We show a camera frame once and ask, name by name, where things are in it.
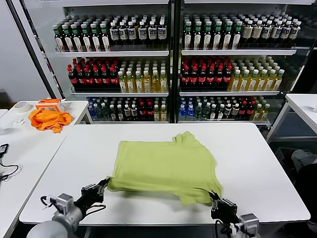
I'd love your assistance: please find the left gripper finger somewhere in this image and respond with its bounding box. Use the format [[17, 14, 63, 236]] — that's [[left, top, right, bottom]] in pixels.
[[97, 176, 111, 189], [99, 182, 111, 195]]

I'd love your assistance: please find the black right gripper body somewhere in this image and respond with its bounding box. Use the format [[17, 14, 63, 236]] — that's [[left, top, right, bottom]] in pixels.
[[210, 198, 240, 225]]

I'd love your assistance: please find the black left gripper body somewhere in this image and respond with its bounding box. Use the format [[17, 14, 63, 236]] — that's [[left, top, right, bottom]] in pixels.
[[74, 183, 105, 216]]

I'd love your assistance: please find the light green t-shirt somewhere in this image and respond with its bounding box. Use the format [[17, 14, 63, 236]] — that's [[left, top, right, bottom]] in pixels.
[[106, 130, 223, 206]]

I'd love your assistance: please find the white shelf board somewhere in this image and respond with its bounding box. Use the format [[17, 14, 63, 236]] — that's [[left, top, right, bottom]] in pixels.
[[92, 120, 169, 124], [70, 92, 169, 98], [55, 50, 170, 58], [179, 90, 280, 97], [177, 119, 270, 125], [181, 49, 297, 56]]

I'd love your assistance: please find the white side table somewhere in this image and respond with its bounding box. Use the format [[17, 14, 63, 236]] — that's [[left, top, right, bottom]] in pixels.
[[0, 100, 90, 238], [266, 93, 317, 143]]

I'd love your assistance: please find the small cola bottle red cap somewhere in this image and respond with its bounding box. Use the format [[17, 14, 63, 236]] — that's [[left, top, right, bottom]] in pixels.
[[138, 101, 147, 121], [239, 101, 248, 119], [246, 101, 255, 119], [146, 101, 155, 121]]

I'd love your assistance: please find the crumpled orange cloth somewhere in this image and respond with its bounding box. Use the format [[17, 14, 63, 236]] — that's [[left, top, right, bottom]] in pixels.
[[28, 108, 73, 134]]

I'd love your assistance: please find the black chair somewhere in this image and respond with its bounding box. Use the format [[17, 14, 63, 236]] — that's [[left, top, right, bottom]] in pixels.
[[294, 165, 317, 224]]

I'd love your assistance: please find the orange and white box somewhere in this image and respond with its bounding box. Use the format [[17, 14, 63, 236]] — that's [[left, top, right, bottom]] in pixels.
[[36, 98, 66, 113]]

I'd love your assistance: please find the grey fabric bundle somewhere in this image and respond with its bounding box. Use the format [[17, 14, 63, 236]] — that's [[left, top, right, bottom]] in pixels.
[[291, 149, 317, 172]]

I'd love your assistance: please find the beige masking tape roll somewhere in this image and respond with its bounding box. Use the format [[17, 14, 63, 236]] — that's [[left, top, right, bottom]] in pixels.
[[14, 101, 33, 114]]

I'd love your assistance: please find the dark tea bottle green cap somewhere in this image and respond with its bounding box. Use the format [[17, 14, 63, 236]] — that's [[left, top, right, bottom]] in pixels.
[[212, 20, 223, 50], [222, 20, 233, 50], [183, 20, 193, 50], [232, 20, 243, 50], [53, 22, 64, 52], [100, 22, 111, 52], [61, 23, 74, 52], [80, 22, 92, 52], [70, 23, 83, 52], [90, 22, 102, 52], [193, 20, 203, 50], [203, 20, 213, 50]]

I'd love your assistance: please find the black framed glass door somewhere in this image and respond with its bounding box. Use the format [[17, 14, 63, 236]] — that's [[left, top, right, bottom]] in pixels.
[[279, 3, 317, 100], [6, 0, 66, 100]]

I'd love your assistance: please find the dark bottle blue label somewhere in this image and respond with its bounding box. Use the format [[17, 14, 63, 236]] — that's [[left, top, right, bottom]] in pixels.
[[148, 20, 158, 47], [289, 20, 302, 48], [109, 21, 119, 47], [271, 20, 283, 48], [280, 20, 293, 48], [127, 21, 137, 47], [157, 20, 167, 47], [261, 20, 273, 48], [138, 20, 148, 47], [118, 21, 129, 47]]

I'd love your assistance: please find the dark bottle beige label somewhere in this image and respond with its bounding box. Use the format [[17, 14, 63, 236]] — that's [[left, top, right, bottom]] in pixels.
[[242, 20, 253, 48], [252, 20, 263, 48]]

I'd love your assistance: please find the white beverage display cabinet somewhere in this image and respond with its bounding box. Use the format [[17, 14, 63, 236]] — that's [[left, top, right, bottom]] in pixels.
[[39, 0, 174, 124], [173, 0, 310, 126]]

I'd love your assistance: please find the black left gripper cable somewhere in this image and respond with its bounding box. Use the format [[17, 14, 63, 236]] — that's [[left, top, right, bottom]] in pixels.
[[85, 204, 107, 217]]

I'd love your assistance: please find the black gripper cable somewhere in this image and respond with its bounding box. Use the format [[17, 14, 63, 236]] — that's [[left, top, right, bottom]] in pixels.
[[214, 219, 231, 238], [85, 204, 107, 217]]

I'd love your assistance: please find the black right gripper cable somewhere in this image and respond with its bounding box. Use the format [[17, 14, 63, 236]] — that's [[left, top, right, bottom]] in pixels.
[[214, 219, 231, 238]]

